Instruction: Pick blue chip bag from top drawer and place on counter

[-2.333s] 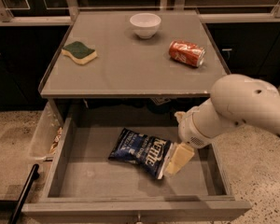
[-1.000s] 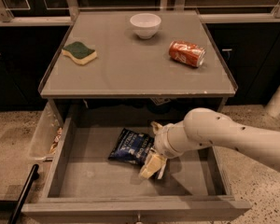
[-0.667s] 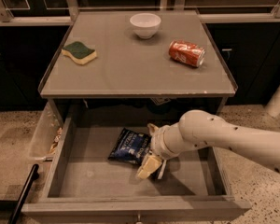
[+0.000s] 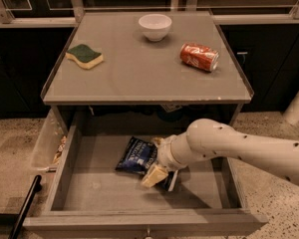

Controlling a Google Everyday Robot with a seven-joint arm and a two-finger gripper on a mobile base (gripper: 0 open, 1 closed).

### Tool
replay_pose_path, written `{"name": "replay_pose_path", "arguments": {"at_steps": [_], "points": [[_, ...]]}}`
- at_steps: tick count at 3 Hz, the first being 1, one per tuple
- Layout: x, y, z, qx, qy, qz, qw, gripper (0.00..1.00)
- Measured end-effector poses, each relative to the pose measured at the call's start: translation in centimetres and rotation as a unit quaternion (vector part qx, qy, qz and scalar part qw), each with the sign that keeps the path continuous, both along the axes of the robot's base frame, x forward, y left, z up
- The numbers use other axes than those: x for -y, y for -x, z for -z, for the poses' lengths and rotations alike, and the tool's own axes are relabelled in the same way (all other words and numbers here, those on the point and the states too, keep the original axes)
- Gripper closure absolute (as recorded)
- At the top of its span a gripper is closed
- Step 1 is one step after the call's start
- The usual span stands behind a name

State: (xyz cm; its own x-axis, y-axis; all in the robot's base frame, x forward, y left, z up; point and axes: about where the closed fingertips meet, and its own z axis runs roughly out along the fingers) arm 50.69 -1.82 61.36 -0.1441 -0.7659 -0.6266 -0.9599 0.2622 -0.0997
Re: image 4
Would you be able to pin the red soda can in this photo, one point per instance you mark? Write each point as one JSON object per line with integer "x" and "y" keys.
{"x": 199, "y": 56}

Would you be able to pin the grey open top drawer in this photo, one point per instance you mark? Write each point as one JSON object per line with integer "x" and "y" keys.
{"x": 89, "y": 198}

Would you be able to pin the black bar handle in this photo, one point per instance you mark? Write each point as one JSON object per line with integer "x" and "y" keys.
{"x": 33, "y": 190}

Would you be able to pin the metal railing frame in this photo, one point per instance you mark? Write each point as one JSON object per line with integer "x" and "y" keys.
{"x": 67, "y": 13}

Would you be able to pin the white ceramic bowl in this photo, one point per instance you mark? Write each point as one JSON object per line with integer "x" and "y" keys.
{"x": 155, "y": 26}

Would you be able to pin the grey cabinet counter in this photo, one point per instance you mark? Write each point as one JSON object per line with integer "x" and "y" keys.
{"x": 138, "y": 71}

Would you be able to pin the clear plastic side bin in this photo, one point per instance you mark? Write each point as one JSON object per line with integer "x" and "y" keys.
{"x": 47, "y": 144}

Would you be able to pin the green and yellow sponge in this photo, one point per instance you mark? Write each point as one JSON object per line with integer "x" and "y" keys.
{"x": 84, "y": 56}

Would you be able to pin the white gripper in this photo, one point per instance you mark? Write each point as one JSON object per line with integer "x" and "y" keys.
{"x": 164, "y": 155}

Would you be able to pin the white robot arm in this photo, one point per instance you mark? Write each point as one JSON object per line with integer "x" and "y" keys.
{"x": 206, "y": 139}

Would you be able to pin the blue Kettle chip bag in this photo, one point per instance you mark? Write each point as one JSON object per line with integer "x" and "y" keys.
{"x": 139, "y": 156}

